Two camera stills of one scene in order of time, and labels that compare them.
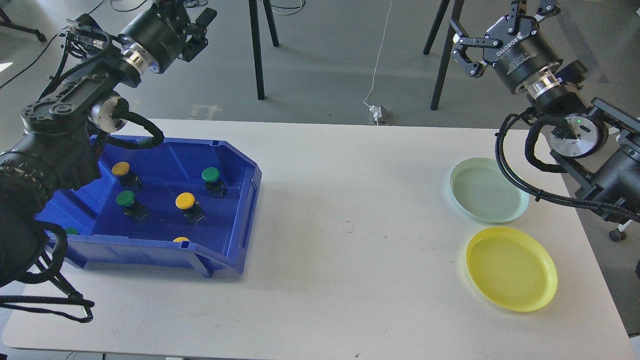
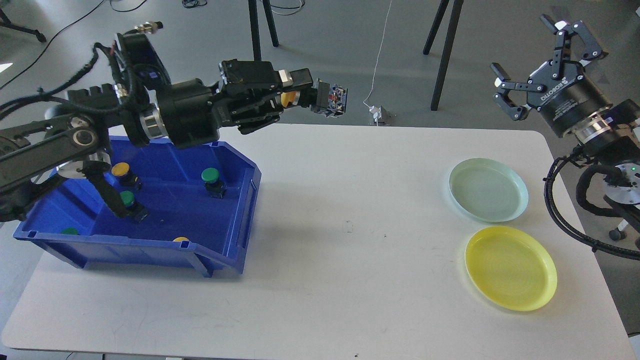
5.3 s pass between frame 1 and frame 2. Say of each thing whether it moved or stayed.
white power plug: stayed
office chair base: stayed
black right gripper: moved
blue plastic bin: stayed
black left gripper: moved
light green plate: stayed
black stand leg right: stayed
